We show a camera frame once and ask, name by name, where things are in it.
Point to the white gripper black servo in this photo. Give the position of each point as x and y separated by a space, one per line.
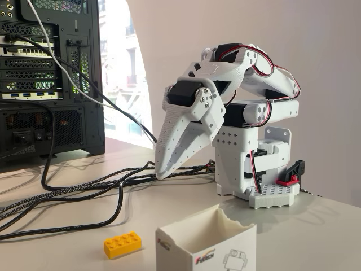
188 115

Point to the yellow toy brick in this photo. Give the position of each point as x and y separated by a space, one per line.
124 246

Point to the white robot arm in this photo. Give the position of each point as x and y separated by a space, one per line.
282 82

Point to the white cardboard box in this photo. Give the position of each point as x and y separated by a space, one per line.
180 248

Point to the black and red clamp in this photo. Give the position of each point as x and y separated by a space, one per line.
293 170

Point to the black computer tower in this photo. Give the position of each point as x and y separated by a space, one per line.
76 127

